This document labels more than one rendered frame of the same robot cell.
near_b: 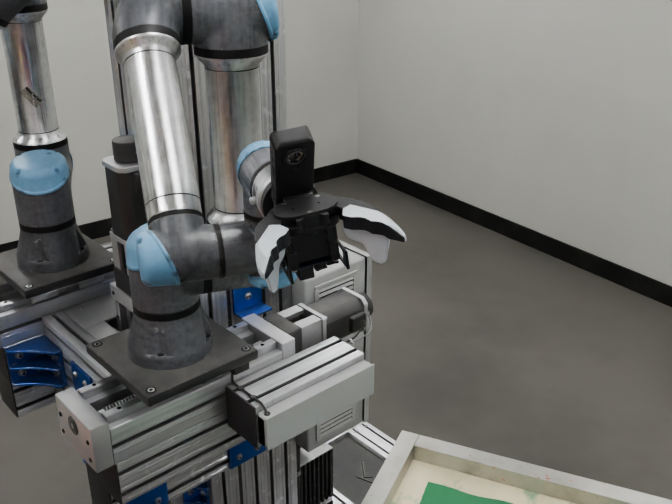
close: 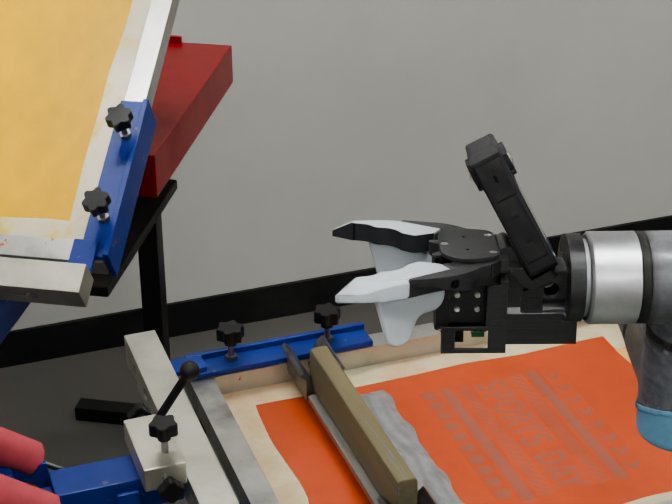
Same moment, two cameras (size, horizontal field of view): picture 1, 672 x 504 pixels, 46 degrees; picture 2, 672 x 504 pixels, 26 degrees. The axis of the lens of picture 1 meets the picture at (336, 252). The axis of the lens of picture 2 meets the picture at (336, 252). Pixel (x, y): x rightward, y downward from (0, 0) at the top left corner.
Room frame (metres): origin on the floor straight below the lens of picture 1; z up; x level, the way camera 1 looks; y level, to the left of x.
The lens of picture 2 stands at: (1.02, -0.98, 2.23)
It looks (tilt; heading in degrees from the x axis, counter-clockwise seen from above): 28 degrees down; 107
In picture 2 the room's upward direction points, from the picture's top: straight up
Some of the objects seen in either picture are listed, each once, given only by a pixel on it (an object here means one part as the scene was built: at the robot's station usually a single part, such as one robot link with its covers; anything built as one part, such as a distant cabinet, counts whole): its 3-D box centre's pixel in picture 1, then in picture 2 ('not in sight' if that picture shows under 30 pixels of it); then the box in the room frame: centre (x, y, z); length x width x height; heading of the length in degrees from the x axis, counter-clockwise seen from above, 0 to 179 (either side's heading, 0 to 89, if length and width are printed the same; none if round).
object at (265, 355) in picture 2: not in sight; (280, 363); (0.36, 0.88, 0.97); 0.30 x 0.05 x 0.07; 37
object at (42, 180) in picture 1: (42, 186); not in sight; (1.59, 0.63, 1.42); 0.13 x 0.12 x 0.14; 16
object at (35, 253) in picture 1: (50, 237); not in sight; (1.58, 0.63, 1.31); 0.15 x 0.15 x 0.10
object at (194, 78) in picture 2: not in sight; (91, 108); (-0.30, 1.57, 1.06); 0.61 x 0.46 x 0.12; 97
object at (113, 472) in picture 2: not in sight; (116, 485); (0.27, 0.46, 1.02); 0.17 x 0.06 x 0.05; 37
